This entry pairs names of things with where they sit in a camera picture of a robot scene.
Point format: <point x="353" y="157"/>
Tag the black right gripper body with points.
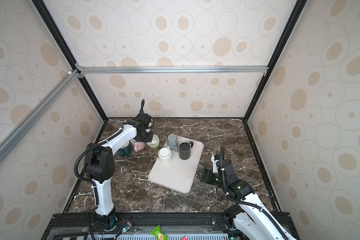
<point x="211" y="178"/>

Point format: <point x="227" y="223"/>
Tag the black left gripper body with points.
<point x="146" y="137"/>

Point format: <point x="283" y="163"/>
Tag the pink faceted mug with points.
<point x="137" y="146"/>

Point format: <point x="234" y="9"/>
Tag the light green mug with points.
<point x="154" y="143"/>

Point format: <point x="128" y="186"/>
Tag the dark green faceted mug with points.
<point x="125" y="150"/>

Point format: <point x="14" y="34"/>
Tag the white mug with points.
<point x="165" y="155"/>

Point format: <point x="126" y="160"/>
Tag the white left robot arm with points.
<point x="96" y="164"/>

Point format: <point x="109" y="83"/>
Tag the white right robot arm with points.
<point x="249" y="215"/>

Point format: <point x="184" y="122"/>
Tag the grey mug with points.
<point x="172" y="142"/>

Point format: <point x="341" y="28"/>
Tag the black mug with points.
<point x="185" y="150"/>

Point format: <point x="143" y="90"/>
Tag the beige plastic tray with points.
<point x="178" y="174"/>

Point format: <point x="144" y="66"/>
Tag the green snack packet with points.
<point x="158" y="234"/>

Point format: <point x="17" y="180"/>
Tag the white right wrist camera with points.
<point x="215" y="159"/>

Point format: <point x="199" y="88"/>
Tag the aluminium rail back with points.
<point x="173" y="70"/>

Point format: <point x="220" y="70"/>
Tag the aluminium rail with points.
<point x="14" y="137"/>
<point x="173" y="70"/>

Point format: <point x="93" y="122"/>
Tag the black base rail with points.
<point x="138" y="226"/>

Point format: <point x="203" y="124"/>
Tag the aluminium rail left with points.
<point x="14" y="137"/>

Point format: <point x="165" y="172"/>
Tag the black corner frame post left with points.
<point x="47" y="18"/>

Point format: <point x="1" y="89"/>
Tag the black corner frame post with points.
<point x="47" y="18"/>
<point x="290" y="25"/>

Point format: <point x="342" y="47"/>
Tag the black corner frame post right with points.
<point x="290" y="25"/>

